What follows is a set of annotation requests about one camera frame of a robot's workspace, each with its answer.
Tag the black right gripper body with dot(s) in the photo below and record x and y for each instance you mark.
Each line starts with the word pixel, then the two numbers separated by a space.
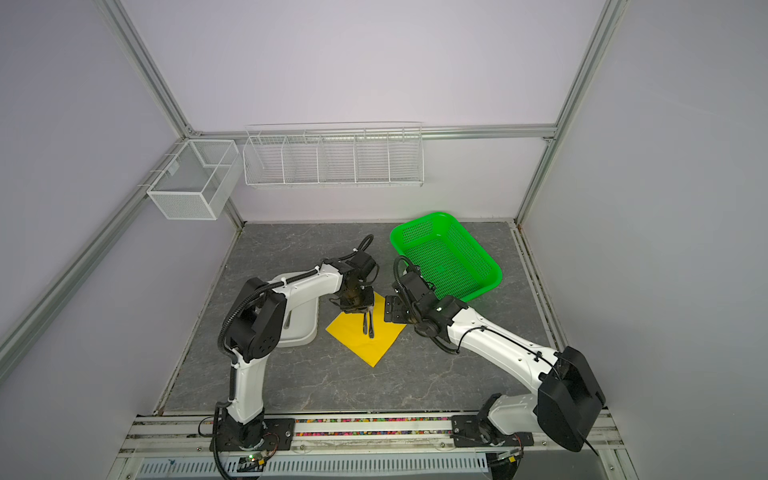
pixel 395 305

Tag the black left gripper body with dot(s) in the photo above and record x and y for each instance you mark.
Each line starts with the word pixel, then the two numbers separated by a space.
pixel 360 300

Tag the yellow paper napkin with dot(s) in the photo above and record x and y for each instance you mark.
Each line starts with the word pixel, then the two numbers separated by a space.
pixel 348 330

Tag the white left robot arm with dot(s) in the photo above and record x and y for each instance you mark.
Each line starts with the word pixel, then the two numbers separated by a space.
pixel 253 327

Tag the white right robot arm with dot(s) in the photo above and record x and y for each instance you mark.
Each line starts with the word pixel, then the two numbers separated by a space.
pixel 563 398

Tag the green plastic perforated basket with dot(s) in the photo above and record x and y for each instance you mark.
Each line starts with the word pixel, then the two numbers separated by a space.
pixel 448 256

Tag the white plastic cutlery tray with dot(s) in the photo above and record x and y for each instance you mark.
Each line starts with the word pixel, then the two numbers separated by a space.
pixel 299 326

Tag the small white mesh basket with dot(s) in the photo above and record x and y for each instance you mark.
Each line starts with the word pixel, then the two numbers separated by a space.
pixel 198 180

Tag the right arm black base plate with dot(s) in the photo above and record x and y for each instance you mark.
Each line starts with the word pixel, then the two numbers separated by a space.
pixel 469 431

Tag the long white wire rack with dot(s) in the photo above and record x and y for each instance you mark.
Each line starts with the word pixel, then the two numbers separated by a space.
pixel 345 154

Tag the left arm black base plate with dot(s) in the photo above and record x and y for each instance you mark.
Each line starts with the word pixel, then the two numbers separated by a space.
pixel 260 434

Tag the white slotted cable duct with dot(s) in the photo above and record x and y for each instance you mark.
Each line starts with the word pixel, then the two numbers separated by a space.
pixel 381 465

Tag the aluminium enclosure frame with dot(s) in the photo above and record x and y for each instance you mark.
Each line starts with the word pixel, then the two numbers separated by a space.
pixel 100 292

